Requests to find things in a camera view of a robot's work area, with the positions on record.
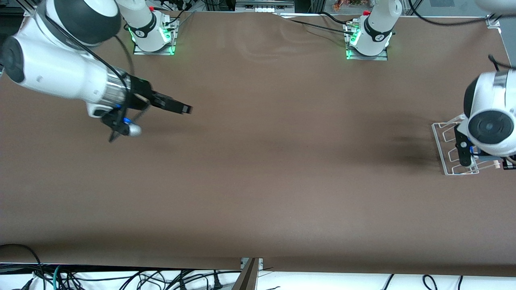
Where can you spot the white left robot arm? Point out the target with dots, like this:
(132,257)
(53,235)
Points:
(489,127)

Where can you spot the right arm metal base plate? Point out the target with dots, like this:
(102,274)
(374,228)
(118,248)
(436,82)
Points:
(171,38)

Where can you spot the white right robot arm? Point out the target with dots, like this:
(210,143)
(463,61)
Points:
(56,72)

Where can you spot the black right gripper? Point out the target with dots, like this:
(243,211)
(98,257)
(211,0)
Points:
(140,93)

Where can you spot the aluminium frame profile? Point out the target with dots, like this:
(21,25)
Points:
(494,22)

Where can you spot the metal frame post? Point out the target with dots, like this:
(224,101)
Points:
(248,276)

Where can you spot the brown table cover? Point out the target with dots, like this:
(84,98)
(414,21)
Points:
(258,181)

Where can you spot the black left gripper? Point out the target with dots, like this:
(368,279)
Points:
(504,163)

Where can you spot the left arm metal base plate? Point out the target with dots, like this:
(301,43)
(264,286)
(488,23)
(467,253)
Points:
(383,56)

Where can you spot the orange background object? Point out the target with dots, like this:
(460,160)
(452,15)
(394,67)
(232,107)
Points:
(346,4)

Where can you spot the aluminium corner bracket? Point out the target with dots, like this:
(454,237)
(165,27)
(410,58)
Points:
(29,10)

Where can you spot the white power strip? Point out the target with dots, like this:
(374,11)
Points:
(264,8)

